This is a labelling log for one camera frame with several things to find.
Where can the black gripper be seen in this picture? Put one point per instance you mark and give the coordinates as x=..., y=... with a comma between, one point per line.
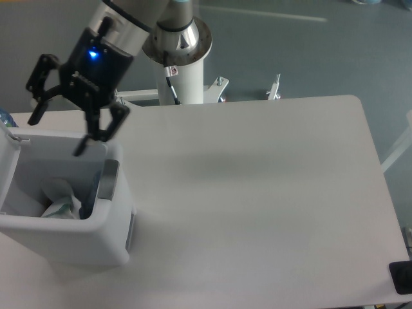
x=88, y=79

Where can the clear crushed plastic bottle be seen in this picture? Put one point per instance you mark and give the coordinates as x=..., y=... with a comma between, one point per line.
x=88, y=204

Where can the white plastic wrapper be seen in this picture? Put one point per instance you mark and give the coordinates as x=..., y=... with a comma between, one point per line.
x=64, y=204

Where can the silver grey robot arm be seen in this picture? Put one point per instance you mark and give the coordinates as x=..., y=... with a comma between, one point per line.
x=126, y=25

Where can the white plastic trash can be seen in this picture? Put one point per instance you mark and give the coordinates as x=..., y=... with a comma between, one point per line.
x=28, y=156

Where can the blue capped bottle behind bin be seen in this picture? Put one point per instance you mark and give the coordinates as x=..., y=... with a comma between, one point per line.
x=7, y=119

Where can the black device at table edge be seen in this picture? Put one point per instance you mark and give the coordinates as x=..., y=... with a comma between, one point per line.
x=401, y=276

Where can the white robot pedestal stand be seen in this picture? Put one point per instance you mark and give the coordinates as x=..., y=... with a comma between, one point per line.
x=178, y=63

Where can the white frame at right edge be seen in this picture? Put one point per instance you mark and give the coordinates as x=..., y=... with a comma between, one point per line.
x=401, y=144

